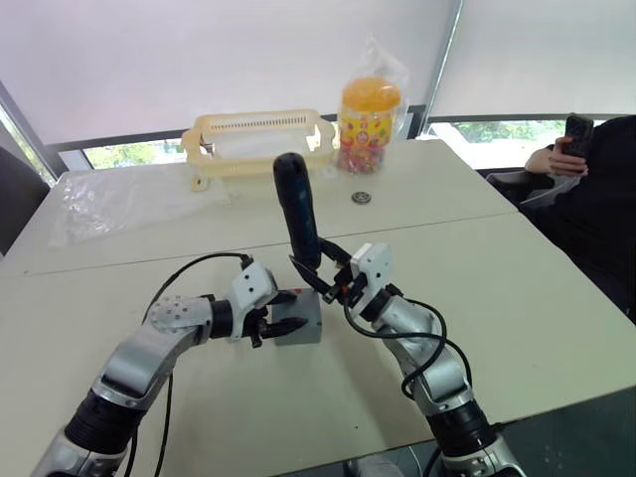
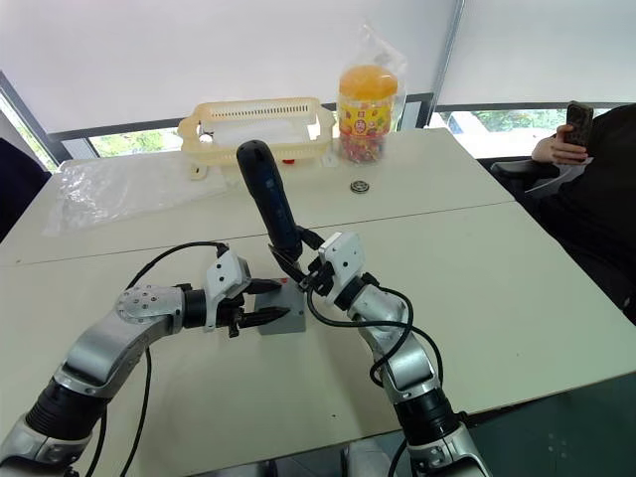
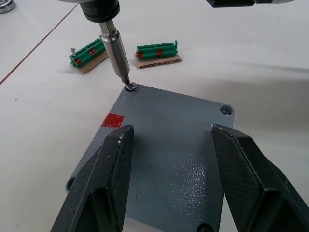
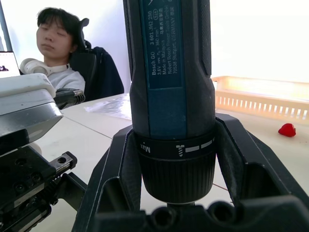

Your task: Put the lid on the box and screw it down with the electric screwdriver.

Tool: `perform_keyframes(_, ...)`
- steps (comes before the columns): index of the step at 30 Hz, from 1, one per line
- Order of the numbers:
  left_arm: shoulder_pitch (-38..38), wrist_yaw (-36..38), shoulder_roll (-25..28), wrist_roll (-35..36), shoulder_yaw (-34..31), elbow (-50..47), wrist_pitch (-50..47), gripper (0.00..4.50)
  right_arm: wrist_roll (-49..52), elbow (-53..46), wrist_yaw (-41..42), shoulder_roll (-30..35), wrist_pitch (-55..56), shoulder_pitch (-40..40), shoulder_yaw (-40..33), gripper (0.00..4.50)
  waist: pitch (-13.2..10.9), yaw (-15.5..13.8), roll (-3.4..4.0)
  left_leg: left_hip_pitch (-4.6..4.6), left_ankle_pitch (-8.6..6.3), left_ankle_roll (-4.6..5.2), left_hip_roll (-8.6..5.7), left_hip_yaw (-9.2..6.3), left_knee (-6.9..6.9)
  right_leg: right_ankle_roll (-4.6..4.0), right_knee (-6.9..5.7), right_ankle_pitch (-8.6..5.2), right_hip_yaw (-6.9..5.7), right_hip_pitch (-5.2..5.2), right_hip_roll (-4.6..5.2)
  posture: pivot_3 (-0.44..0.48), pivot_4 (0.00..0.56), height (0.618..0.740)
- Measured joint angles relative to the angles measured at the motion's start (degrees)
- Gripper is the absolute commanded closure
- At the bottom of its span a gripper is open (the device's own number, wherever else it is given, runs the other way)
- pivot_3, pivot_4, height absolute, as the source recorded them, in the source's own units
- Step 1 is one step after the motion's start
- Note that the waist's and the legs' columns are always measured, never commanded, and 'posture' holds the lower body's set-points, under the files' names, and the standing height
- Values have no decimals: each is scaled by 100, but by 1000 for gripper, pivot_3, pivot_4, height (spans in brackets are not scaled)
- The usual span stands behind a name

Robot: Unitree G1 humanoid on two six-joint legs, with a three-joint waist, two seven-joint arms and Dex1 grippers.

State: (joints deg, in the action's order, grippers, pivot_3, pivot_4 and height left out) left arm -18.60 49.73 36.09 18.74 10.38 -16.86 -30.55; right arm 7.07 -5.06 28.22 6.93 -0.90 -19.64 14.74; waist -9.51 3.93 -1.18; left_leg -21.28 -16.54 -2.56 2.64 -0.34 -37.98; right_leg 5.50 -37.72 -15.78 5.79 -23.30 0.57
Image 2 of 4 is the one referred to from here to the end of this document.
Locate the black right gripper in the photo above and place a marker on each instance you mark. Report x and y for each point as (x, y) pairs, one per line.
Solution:
(318, 279)

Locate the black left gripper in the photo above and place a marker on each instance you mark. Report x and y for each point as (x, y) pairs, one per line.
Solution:
(233, 314)

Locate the small grey box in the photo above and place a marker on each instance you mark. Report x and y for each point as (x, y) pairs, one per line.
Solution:
(285, 310)

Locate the dark blue electric screwdriver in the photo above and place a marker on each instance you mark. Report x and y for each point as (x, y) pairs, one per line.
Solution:
(268, 194)

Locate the dark smartphone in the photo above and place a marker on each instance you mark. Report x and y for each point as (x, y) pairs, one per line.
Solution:
(580, 121)

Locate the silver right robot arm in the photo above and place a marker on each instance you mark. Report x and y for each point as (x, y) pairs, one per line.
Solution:
(402, 358)

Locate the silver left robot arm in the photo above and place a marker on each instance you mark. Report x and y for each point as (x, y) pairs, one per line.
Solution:
(99, 338)

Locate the candy jar with orange lid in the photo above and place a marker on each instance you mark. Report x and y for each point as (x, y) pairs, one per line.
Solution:
(366, 119)

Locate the person's bare hand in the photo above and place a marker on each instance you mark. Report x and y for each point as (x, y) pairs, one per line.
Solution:
(556, 149)

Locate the small round metal bearing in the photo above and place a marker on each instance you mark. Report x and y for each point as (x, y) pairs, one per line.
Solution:
(360, 187)

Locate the cream plastic basket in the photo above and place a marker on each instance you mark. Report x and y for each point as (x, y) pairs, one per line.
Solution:
(258, 119)

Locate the clear plastic bag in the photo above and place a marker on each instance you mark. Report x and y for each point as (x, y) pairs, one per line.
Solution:
(114, 191)

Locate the clear bag around jar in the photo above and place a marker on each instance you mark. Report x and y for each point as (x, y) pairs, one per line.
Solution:
(385, 49)

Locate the black chair armrest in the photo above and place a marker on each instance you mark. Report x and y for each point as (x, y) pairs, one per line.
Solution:
(522, 171)

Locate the dark chair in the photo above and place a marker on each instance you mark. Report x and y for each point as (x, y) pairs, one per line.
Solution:
(17, 189)

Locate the person in black clothes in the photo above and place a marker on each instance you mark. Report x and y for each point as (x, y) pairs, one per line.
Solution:
(596, 208)

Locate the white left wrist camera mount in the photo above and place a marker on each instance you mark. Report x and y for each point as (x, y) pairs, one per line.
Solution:
(223, 283)

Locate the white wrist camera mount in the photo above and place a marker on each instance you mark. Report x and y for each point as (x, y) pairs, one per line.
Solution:
(345, 256)
(223, 283)

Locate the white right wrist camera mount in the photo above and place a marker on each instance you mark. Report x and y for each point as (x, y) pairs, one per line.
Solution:
(345, 256)

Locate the dark window frame post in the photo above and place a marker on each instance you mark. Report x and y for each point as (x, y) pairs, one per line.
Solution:
(449, 54)

